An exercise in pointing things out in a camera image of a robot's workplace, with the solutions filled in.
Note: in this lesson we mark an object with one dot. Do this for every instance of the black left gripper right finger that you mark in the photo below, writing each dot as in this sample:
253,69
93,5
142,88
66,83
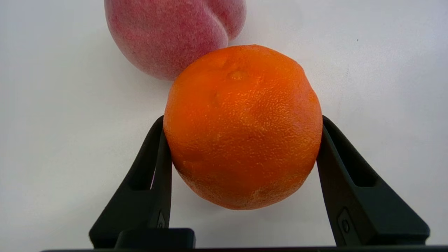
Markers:
364,206

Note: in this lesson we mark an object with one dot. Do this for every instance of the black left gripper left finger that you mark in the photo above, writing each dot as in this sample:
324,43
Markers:
140,206

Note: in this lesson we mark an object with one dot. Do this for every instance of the orange fruit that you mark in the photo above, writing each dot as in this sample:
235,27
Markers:
241,129

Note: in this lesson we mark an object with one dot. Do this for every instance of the pink peach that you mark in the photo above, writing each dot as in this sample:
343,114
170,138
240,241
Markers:
168,31

